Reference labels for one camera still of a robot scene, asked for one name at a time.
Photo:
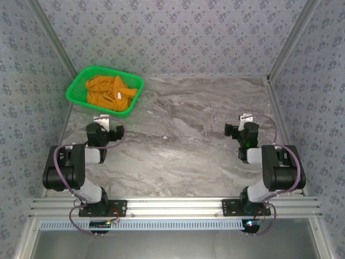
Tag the aluminium frame leg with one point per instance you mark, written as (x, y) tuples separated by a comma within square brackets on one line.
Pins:
[(320, 240), (27, 240)]

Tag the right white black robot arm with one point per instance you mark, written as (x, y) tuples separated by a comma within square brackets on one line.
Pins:
[(283, 167)]

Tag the orange t-shirt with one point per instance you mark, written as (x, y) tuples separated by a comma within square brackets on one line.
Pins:
[(102, 91)]

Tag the aluminium mounting rail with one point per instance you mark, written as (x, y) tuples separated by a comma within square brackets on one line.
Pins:
[(172, 206)]

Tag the grey metal panel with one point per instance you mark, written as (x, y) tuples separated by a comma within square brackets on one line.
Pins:
[(172, 245)]

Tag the green plastic basket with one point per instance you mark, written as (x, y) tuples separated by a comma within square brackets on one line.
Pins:
[(78, 86)]

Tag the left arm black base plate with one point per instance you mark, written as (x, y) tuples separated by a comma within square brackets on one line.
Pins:
[(121, 207)]

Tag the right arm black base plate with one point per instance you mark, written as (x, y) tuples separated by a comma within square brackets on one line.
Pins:
[(227, 207)]

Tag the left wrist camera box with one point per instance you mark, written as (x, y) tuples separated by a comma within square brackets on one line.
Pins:
[(103, 122)]

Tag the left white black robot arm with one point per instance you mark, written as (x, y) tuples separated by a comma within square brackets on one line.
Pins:
[(64, 167)]

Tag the aluminium frame post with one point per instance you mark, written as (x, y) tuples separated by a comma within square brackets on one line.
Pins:
[(52, 35), (294, 35)]

